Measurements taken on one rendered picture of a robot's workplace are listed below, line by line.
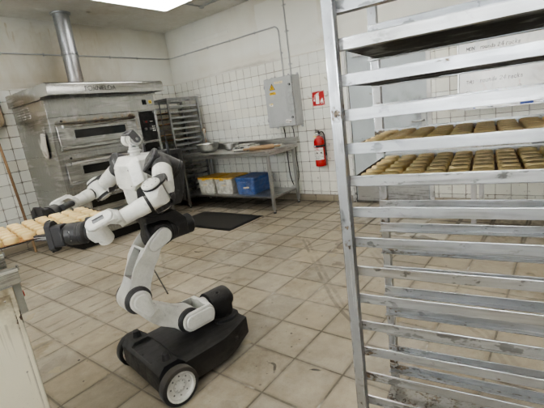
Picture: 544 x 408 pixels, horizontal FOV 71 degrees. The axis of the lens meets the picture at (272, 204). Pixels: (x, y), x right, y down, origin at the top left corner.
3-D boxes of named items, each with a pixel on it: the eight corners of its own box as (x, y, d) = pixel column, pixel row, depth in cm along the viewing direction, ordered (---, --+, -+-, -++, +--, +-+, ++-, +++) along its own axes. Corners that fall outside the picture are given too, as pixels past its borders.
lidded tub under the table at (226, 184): (214, 193, 611) (212, 178, 605) (234, 187, 646) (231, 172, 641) (231, 194, 587) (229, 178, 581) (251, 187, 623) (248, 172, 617)
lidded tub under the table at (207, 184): (197, 193, 636) (195, 178, 630) (218, 187, 671) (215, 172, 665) (213, 193, 612) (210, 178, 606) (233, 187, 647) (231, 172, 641)
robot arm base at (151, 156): (168, 186, 187) (174, 166, 192) (180, 178, 177) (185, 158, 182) (139, 174, 179) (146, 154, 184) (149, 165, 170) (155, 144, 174)
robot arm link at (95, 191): (68, 198, 214) (93, 185, 231) (80, 212, 216) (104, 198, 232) (75, 189, 209) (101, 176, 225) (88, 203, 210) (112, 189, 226)
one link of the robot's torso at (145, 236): (185, 230, 224) (180, 201, 219) (197, 233, 214) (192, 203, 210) (142, 246, 206) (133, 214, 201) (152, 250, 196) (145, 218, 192)
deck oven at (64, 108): (88, 254, 459) (44, 82, 413) (46, 244, 533) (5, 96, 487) (187, 217, 578) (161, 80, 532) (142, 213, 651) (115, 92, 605)
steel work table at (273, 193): (186, 208, 644) (176, 150, 621) (216, 197, 698) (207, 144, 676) (275, 214, 528) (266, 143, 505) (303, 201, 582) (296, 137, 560)
